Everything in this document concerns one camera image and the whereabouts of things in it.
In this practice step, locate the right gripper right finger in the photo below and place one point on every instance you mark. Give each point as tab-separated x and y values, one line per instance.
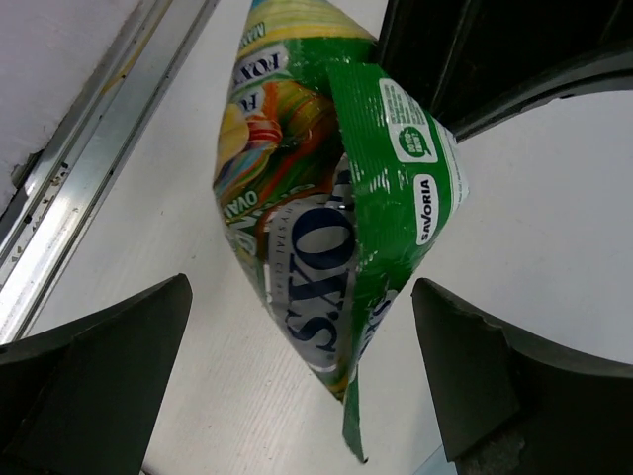
508	401

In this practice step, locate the aluminium front rail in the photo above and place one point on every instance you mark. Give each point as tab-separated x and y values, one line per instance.
64	185

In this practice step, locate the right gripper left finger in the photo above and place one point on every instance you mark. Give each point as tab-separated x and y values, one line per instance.
83	398

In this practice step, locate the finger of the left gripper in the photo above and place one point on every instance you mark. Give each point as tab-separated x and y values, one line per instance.
474	64

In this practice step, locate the green snack bag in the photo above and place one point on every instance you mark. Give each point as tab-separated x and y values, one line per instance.
333	184

